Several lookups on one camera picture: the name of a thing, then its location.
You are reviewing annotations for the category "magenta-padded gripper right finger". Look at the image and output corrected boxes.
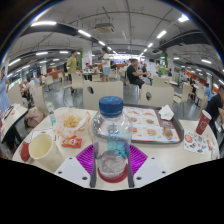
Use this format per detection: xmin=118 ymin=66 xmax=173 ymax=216
xmin=126 ymin=144 xmax=172 ymax=189

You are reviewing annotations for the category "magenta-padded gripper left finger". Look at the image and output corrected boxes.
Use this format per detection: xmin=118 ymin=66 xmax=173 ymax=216
xmin=53 ymin=144 xmax=98 ymax=189

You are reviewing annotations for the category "clear blue-capped water bottle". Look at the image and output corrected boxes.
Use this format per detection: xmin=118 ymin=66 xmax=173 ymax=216
xmin=89 ymin=95 xmax=134 ymax=180

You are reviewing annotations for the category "red ketchup packet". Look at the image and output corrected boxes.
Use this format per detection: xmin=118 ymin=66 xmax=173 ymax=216
xmin=61 ymin=136 xmax=83 ymax=149

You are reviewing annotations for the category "dark food tray with liner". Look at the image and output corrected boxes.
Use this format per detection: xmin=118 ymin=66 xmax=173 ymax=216
xmin=122 ymin=104 xmax=185 ymax=145

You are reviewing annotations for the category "fried pastry piece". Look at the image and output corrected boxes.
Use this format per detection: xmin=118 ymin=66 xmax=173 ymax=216
xmin=162 ymin=126 xmax=174 ymax=141

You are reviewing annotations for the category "clear bag of fries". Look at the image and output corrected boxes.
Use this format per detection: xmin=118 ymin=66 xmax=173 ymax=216
xmin=53 ymin=107 xmax=92 ymax=139

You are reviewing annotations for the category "cream plastic cup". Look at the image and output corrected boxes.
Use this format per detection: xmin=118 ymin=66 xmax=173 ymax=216
xmin=28 ymin=132 xmax=65 ymax=173

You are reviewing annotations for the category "white red-bordered paper sheet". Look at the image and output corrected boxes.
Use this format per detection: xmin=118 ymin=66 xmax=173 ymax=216
xmin=30 ymin=127 xmax=57 ymax=142

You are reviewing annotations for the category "crumpled white napkin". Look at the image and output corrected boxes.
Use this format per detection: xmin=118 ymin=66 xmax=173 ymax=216
xmin=157 ymin=104 xmax=175 ymax=121

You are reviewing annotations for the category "small teal-labelled clear bottle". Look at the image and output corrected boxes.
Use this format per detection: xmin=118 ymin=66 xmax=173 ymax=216
xmin=47 ymin=102 xmax=57 ymax=127

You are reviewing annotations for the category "colourful printed flyer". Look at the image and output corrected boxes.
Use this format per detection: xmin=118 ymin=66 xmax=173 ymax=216
xmin=183 ymin=129 xmax=212 ymax=156

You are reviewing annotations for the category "cream chair with round hole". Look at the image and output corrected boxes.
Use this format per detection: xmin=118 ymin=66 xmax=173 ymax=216
xmin=82 ymin=80 xmax=125 ymax=111
xmin=139 ymin=83 xmax=175 ymax=109

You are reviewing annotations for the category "pink bag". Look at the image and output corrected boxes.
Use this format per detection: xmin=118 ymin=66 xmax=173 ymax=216
xmin=24 ymin=107 xmax=45 ymax=129

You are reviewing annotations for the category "red paper cup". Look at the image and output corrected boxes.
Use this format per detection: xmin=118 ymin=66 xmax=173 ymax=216
xmin=195 ymin=109 xmax=213 ymax=136

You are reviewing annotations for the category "cream chair holding bag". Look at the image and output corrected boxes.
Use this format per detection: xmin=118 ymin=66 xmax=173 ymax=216
xmin=30 ymin=85 xmax=52 ymax=118

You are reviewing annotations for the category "cream side table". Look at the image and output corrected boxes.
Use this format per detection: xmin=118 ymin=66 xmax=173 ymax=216
xmin=0 ymin=103 xmax=30 ymax=148

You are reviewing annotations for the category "person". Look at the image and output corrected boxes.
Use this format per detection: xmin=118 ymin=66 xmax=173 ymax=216
xmin=66 ymin=49 xmax=79 ymax=89
xmin=100 ymin=46 xmax=112 ymax=83
xmin=126 ymin=58 xmax=149 ymax=89
xmin=204 ymin=84 xmax=224 ymax=134

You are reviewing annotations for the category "ceiling air conditioner unit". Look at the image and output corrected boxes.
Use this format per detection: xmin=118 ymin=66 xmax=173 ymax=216
xmin=94 ymin=22 xmax=116 ymax=34

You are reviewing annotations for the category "group of ceiling lights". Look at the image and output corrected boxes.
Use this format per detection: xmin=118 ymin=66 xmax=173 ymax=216
xmin=0 ymin=13 xmax=224 ymax=86

